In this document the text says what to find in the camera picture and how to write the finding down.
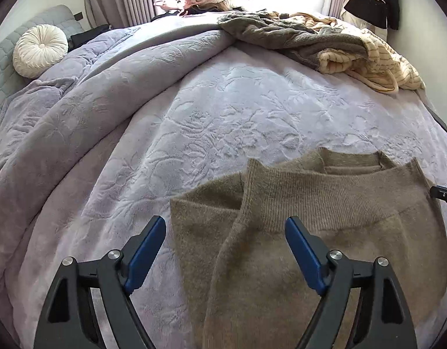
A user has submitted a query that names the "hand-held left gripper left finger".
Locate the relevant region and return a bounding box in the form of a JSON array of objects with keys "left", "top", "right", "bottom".
[{"left": 33, "top": 215, "right": 167, "bottom": 349}]

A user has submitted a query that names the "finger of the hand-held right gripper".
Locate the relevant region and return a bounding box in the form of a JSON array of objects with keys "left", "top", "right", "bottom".
[{"left": 429, "top": 185, "right": 447, "bottom": 209}]

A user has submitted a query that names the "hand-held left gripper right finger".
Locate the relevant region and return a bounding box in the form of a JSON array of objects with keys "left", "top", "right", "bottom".
[{"left": 284, "top": 216, "right": 417, "bottom": 349}]

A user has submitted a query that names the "olive knit sweater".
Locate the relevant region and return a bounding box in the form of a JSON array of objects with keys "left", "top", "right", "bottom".
[{"left": 170, "top": 147, "right": 447, "bottom": 349}]

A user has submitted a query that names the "cream striped garment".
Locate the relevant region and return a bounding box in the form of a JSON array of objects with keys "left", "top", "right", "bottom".
[{"left": 269, "top": 11, "right": 426, "bottom": 94}]

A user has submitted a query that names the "grey plush comforter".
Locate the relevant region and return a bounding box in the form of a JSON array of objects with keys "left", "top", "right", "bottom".
[{"left": 0, "top": 16, "right": 242, "bottom": 313}]

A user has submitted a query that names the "lavender embossed blanket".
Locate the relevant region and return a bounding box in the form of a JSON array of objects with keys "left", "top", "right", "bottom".
[{"left": 13, "top": 44, "right": 447, "bottom": 349}]

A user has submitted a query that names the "black hanging jacket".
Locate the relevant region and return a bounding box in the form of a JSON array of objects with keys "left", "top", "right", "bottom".
[{"left": 344, "top": 0, "right": 400, "bottom": 30}]

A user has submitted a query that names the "grey knit garment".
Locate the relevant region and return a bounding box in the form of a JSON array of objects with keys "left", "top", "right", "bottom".
[{"left": 217, "top": 10, "right": 369, "bottom": 73}]

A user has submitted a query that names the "black cloth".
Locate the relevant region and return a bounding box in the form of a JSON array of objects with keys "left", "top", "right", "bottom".
[{"left": 69, "top": 24, "right": 111, "bottom": 49}]

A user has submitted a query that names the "grey quilted headboard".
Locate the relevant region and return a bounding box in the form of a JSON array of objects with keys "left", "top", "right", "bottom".
[{"left": 0, "top": 5, "right": 88, "bottom": 142}]

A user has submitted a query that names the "round white cushion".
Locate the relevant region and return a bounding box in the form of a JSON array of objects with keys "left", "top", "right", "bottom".
[{"left": 13, "top": 24, "right": 69, "bottom": 79}]

